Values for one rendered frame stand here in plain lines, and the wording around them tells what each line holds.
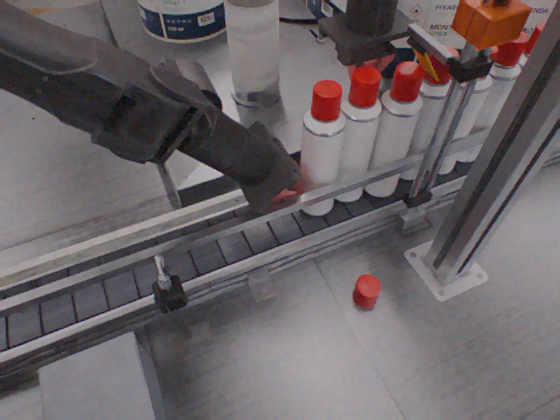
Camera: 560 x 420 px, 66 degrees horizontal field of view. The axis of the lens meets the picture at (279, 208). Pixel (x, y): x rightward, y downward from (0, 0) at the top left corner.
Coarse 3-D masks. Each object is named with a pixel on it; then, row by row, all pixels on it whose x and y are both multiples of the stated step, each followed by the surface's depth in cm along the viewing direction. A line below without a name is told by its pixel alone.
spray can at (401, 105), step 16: (400, 64) 50; (416, 64) 50; (400, 80) 49; (416, 80) 48; (384, 96) 52; (400, 96) 50; (416, 96) 51; (384, 112) 52; (400, 112) 51; (416, 112) 51; (384, 128) 54; (400, 128) 53; (384, 144) 55; (400, 144) 55; (384, 160) 57; (368, 192) 64; (384, 192) 62
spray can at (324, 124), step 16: (320, 96) 46; (336, 96) 46; (320, 112) 48; (336, 112) 48; (304, 128) 50; (320, 128) 49; (336, 128) 49; (304, 144) 52; (320, 144) 50; (336, 144) 51; (304, 160) 54; (320, 160) 52; (336, 160) 53; (304, 176) 56; (320, 176) 55; (336, 176) 56; (304, 192) 58; (304, 208) 61; (320, 208) 60
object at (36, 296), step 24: (456, 144) 59; (384, 168) 56; (408, 168) 58; (312, 192) 54; (336, 192) 54; (240, 216) 51; (264, 216) 52; (192, 240) 49; (120, 264) 47; (144, 264) 49; (48, 288) 46; (72, 288) 46; (0, 312) 44
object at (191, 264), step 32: (192, 224) 61; (288, 224) 61; (320, 224) 61; (192, 256) 58; (224, 256) 58; (32, 288) 55; (96, 288) 55; (128, 288) 55; (160, 288) 55; (0, 320) 52; (32, 320) 52; (64, 320) 52; (0, 352) 51
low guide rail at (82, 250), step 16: (240, 192) 60; (192, 208) 58; (208, 208) 59; (224, 208) 60; (144, 224) 57; (160, 224) 57; (176, 224) 58; (96, 240) 55; (112, 240) 55; (128, 240) 57; (48, 256) 54; (64, 256) 54; (80, 256) 55; (0, 272) 52; (16, 272) 52; (32, 272) 53
